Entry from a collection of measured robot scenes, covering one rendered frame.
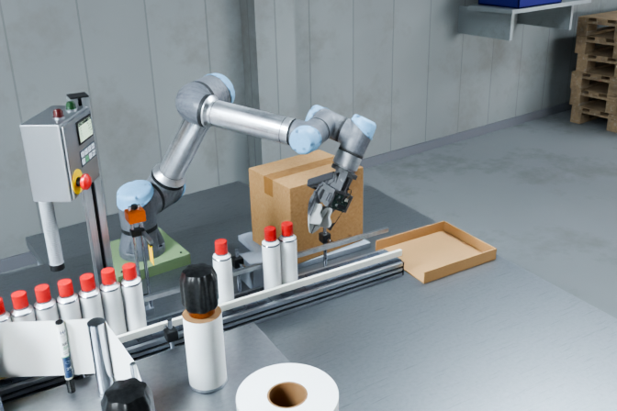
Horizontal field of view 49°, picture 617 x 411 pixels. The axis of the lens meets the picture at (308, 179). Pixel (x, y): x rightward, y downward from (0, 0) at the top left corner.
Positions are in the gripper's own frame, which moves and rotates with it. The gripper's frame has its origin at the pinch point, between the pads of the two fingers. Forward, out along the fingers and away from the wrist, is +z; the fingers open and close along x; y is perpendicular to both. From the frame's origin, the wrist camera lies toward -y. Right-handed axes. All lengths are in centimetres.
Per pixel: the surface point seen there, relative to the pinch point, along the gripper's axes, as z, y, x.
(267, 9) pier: -81, -240, 78
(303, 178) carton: -10.6, -20.2, 4.3
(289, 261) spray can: 10.8, 2.5, -3.9
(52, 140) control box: 0, 0, -77
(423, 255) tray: -3.0, -0.8, 48.3
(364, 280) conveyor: 9.1, 5.7, 22.3
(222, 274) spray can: 19.3, 2.7, -22.9
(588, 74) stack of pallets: -173, -254, 416
